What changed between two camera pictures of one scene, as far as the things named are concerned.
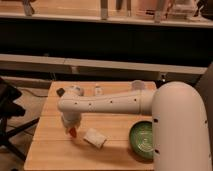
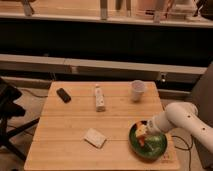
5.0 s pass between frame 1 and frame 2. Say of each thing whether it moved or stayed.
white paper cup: stayed
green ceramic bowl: stayed
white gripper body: moved
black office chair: stayed
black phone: stayed
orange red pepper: moved
